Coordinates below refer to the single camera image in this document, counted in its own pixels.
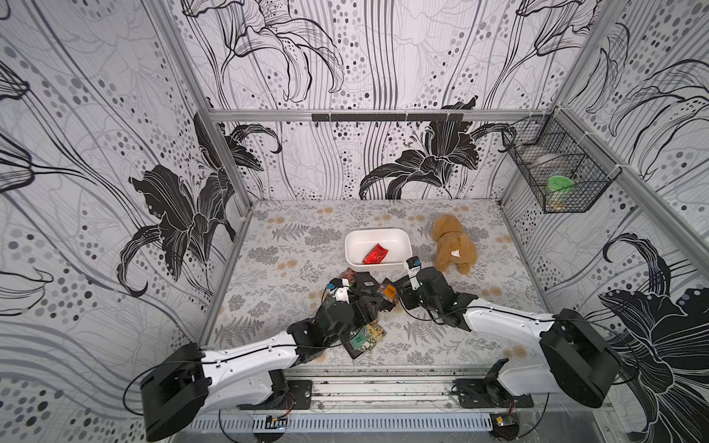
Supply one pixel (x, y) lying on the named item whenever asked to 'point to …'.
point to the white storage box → (398, 242)
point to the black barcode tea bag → (365, 281)
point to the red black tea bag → (348, 273)
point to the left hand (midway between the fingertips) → (377, 311)
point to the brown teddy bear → (453, 246)
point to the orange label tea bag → (389, 292)
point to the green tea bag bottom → (367, 337)
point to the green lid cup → (559, 192)
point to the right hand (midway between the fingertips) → (402, 285)
